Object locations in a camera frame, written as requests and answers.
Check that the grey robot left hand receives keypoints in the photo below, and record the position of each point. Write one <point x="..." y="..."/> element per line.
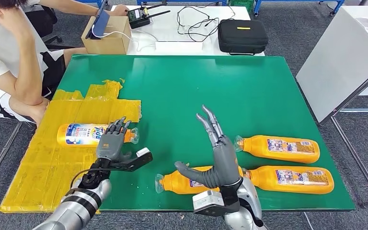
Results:
<point x="109" y="146"/>

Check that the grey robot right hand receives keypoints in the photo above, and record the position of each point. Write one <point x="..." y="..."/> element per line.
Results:
<point x="225" y="165"/>

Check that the orange detergent bottle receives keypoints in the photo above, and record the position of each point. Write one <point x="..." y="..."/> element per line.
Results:
<point x="174" y="184"/>
<point x="76" y="135"/>
<point x="257" y="149"/>
<point x="263" y="182"/>

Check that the yellow taped cardboard mat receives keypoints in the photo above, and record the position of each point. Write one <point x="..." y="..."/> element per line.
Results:
<point x="44" y="165"/>

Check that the brown cardboard box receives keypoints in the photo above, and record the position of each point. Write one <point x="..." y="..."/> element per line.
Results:
<point x="109" y="43"/>

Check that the white power strip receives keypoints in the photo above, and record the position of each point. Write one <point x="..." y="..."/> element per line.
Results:
<point x="178" y="46"/>

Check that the blue tablet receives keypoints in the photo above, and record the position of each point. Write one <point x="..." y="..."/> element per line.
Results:
<point x="101" y="23"/>

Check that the black carrying case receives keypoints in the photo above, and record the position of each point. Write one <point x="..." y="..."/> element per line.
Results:
<point x="241" y="37"/>

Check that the black radio with antennas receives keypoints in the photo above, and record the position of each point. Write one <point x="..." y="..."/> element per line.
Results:
<point x="137" y="19"/>

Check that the black office chair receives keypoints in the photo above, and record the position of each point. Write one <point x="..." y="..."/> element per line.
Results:
<point x="44" y="19"/>

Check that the person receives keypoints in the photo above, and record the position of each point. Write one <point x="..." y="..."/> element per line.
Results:
<point x="0" y="47"/>

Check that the white table with metal legs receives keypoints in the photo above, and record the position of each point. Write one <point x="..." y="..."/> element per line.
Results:
<point x="339" y="58"/>

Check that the blue metal rack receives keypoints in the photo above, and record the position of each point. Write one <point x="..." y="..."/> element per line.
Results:
<point x="257" y="8"/>

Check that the green crate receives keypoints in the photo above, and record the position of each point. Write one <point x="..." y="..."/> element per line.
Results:
<point x="242" y="3"/>

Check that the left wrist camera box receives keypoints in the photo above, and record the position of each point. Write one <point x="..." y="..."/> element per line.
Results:
<point x="139" y="158"/>

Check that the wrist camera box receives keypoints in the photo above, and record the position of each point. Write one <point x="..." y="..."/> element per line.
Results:
<point x="207" y="200"/>
<point x="139" y="158"/>

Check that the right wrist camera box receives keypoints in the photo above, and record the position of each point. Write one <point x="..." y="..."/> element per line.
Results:
<point x="207" y="200"/>

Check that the grey metal seat frame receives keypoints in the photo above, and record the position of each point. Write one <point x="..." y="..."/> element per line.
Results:
<point x="1" y="157"/>

